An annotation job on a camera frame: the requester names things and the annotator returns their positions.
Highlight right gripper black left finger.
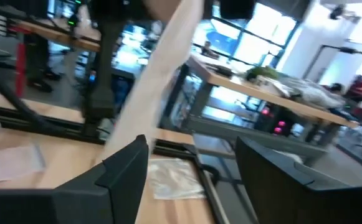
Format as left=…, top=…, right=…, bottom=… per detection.
left=0, top=134, right=150, bottom=224

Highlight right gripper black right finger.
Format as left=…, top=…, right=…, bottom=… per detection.
left=235, top=136, right=362, bottom=224

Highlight clear plastic bag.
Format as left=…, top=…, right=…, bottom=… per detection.
left=148, top=157, right=207, bottom=200

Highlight green potted plant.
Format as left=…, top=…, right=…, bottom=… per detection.
left=245, top=65, right=280, bottom=81

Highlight wooden workbench grey legs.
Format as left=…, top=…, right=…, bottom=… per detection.
left=185, top=55, right=361, bottom=149

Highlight black box pink lights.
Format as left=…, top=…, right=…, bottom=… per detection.
left=254, top=104, right=297, bottom=138

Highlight grey patterned cloth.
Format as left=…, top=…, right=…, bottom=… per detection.
left=280, top=77, right=346, bottom=109

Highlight red pole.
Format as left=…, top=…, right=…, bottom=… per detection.
left=14, top=26, right=28, bottom=98

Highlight wooden table black frame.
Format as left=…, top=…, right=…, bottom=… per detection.
left=15, top=17, right=102, bottom=53

